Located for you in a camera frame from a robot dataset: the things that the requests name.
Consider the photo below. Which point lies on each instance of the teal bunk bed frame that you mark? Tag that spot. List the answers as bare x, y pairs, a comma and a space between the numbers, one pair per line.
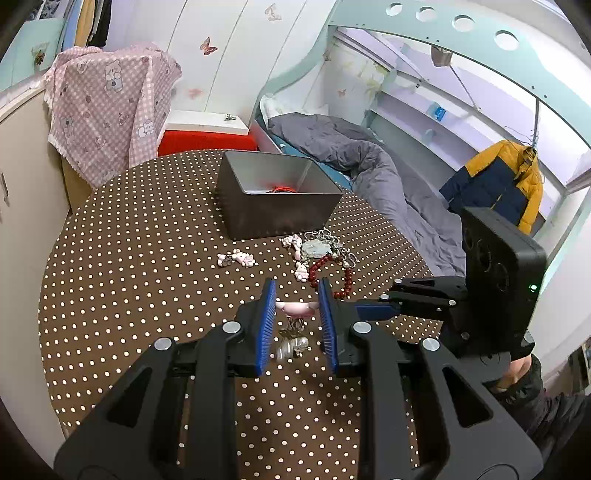
369, 14

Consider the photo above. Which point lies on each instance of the red butterfly sticker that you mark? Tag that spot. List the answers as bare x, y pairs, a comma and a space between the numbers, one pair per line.
207, 46

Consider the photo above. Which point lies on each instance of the red storage box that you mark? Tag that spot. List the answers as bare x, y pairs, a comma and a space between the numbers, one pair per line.
203, 143

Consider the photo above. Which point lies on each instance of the white butterfly sticker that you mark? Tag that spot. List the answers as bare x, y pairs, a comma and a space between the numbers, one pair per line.
272, 12

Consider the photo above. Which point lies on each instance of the person's right forearm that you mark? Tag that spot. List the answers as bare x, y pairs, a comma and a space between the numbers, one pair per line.
554, 415

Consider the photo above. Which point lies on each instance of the wooden cabinet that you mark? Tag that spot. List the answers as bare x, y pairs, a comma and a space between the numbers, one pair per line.
74, 184

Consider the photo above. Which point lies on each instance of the grey metal box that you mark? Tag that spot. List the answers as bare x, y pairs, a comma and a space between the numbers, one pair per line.
277, 212

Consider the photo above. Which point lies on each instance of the grey duvet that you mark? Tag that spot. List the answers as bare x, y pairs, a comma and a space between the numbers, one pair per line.
392, 184

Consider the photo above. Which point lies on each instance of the blue packet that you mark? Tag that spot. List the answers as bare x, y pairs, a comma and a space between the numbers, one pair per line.
437, 111

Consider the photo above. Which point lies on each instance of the white pink bunny charm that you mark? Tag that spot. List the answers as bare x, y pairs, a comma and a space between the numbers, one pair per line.
240, 258

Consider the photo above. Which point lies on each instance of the yellow navy puffer jacket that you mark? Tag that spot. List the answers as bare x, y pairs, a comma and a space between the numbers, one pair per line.
505, 184

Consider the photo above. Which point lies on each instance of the white low cabinet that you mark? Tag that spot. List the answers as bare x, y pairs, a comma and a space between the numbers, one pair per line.
23, 230

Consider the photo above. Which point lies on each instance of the white pink mushroom charm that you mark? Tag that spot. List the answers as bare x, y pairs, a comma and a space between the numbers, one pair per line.
292, 243

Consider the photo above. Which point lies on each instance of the round polka dot table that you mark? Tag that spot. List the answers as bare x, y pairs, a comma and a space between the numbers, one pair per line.
138, 277

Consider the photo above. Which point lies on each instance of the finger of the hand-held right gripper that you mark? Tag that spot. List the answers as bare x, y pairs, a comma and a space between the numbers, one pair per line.
429, 286
383, 309

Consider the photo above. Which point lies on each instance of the brown hanging tag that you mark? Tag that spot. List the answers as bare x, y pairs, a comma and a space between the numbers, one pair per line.
441, 56

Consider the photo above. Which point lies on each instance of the hanging clothes row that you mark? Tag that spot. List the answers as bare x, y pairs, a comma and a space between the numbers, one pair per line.
90, 23

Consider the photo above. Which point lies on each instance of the white box lid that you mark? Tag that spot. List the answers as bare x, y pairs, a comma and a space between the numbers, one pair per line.
203, 122

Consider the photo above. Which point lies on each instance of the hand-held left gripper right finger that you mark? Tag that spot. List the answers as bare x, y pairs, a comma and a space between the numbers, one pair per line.
327, 323

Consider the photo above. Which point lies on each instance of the pink checkered bear cloth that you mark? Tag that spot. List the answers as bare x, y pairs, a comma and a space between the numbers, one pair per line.
111, 106

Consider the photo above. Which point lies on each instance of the small white pink figure charm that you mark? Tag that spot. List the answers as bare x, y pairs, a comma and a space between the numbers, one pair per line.
302, 272

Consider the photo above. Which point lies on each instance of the pale pink butterfly sticker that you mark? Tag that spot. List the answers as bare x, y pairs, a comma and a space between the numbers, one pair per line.
194, 93

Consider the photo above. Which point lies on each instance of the white wardrobe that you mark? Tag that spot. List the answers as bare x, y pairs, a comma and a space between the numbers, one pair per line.
240, 55

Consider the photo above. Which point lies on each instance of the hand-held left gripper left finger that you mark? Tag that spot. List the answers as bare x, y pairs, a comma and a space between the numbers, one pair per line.
267, 323

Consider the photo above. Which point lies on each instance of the teal drawer unit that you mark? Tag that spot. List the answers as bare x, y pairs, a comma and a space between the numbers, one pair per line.
27, 50

